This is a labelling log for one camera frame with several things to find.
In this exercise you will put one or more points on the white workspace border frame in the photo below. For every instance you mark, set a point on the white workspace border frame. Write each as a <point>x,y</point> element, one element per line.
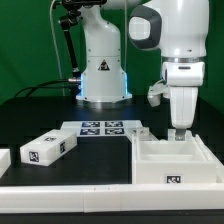
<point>123,197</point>

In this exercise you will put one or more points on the white cabinet body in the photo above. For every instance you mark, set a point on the white cabinet body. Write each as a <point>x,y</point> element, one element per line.
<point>172,162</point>

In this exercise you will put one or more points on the white marker base plate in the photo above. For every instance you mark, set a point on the white marker base plate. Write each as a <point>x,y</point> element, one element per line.
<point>102,128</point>

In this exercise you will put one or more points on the white cabinet top block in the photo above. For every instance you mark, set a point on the white cabinet top block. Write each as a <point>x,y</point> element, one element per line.
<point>49,147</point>

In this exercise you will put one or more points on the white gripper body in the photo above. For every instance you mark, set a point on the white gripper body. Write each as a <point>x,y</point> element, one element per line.
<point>183,80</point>

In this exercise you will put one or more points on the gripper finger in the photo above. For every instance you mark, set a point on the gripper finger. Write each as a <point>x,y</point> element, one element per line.
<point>180,134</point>

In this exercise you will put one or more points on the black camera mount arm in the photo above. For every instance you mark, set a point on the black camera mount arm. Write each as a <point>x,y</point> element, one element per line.
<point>72,17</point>

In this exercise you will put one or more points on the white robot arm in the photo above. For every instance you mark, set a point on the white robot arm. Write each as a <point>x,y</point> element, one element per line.
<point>178,28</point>

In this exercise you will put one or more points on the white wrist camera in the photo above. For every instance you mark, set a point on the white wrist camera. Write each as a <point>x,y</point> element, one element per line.
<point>156,92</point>

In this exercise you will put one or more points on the white door panel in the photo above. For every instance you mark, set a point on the white door panel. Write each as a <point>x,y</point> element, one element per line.
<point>143,133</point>
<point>171,135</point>

